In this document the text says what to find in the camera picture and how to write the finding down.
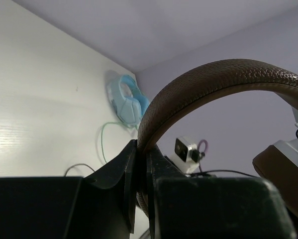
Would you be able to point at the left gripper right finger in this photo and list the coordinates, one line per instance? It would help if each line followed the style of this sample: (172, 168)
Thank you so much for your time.
(182, 207)

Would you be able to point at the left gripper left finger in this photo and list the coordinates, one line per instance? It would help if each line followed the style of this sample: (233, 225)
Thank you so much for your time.
(100, 206)

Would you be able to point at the brown silver headphones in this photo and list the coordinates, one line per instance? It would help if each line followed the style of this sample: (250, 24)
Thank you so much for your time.
(218, 79)

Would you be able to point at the light blue headphones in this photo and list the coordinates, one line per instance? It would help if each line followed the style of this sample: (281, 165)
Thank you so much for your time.
(128, 102)

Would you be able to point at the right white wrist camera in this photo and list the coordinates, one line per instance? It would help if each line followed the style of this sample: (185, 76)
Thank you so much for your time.
(188, 154)

